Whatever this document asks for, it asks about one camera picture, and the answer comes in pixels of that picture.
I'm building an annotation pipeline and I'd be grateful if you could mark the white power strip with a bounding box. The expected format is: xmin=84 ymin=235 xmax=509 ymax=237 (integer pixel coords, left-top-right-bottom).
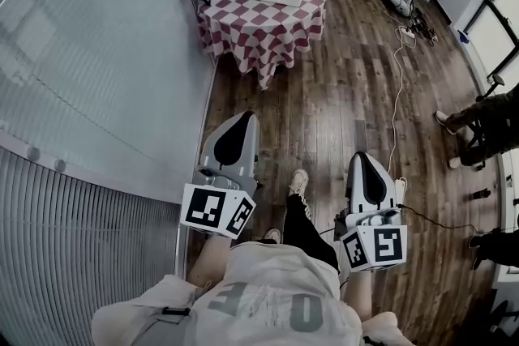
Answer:
xmin=398 ymin=25 xmax=418 ymax=49

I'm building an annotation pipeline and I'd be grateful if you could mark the long white cable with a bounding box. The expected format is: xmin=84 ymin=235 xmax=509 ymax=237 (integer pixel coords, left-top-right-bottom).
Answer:
xmin=386 ymin=36 xmax=408 ymax=176

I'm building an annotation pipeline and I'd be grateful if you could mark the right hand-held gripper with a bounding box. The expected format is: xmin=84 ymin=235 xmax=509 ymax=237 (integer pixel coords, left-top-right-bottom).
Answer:
xmin=333 ymin=151 xmax=409 ymax=275

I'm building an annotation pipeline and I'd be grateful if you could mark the thin black cable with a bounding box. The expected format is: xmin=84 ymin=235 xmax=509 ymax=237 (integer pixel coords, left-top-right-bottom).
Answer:
xmin=397 ymin=203 xmax=486 ymax=235

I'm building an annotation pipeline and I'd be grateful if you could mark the black stool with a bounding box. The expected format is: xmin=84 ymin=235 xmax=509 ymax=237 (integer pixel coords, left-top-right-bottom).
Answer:
xmin=465 ymin=74 xmax=507 ymax=171

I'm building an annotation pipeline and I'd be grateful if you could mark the person's left forearm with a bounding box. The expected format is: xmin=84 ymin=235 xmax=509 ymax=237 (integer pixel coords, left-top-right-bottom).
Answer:
xmin=187 ymin=233 xmax=241 ymax=291

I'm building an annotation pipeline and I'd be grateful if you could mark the person's black trouser leg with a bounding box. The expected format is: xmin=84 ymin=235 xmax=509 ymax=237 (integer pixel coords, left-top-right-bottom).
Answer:
xmin=281 ymin=193 xmax=340 ymax=273

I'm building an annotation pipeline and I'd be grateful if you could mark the tangle of black cables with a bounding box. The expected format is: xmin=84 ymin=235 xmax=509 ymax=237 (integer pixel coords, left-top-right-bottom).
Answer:
xmin=406 ymin=7 xmax=441 ymax=48

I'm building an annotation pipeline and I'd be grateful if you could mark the black framed window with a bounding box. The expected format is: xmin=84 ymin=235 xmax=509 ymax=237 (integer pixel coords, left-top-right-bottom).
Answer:
xmin=461 ymin=0 xmax=519 ymax=75

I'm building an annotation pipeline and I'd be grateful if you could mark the white floor appliance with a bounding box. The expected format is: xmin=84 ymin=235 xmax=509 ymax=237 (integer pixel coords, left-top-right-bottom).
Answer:
xmin=382 ymin=0 xmax=416 ymax=18

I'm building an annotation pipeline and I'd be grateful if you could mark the person's right forearm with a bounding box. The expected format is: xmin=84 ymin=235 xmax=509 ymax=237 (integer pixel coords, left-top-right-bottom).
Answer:
xmin=343 ymin=269 xmax=375 ymax=322

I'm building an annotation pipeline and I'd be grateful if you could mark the white extension socket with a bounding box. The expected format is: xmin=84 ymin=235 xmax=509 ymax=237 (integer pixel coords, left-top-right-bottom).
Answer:
xmin=392 ymin=175 xmax=409 ymax=208

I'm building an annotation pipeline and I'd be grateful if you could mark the black strap clip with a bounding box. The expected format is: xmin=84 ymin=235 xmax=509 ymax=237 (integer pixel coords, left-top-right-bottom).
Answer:
xmin=161 ymin=306 xmax=192 ymax=318

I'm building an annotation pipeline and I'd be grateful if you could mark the person's beige printed shirt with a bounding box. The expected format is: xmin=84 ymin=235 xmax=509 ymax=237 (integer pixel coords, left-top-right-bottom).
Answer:
xmin=90 ymin=241 xmax=409 ymax=346

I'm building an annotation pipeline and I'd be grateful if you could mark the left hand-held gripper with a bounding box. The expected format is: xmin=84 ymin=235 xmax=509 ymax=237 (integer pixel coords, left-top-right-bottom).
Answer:
xmin=180 ymin=111 xmax=261 ymax=242

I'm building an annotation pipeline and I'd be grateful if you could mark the round table with checkered cloth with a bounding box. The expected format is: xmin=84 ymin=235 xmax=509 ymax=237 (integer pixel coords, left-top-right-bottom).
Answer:
xmin=195 ymin=0 xmax=328 ymax=91

